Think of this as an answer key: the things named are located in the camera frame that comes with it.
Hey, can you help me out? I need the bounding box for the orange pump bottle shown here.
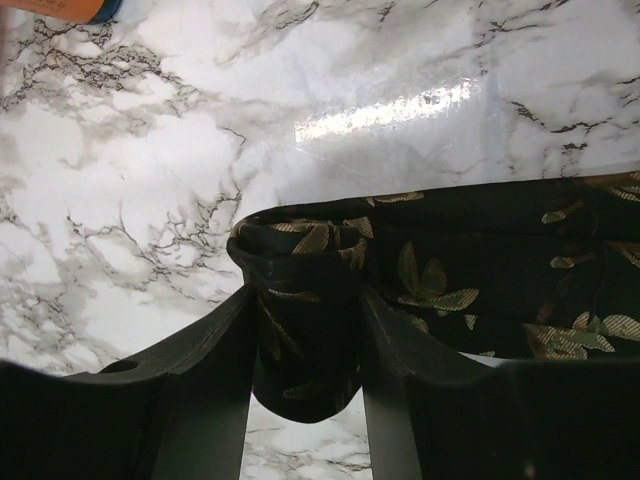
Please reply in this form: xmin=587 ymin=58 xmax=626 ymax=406
xmin=1 ymin=0 xmax=122 ymax=25

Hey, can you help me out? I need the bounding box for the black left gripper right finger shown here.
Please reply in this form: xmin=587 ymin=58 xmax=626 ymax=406
xmin=360 ymin=287 xmax=639 ymax=479

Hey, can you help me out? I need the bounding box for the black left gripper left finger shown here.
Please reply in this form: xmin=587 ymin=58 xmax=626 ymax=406
xmin=1 ymin=287 xmax=256 ymax=479

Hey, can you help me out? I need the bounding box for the black gold floral tie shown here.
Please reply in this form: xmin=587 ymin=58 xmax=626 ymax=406
xmin=227 ymin=172 xmax=639 ymax=423

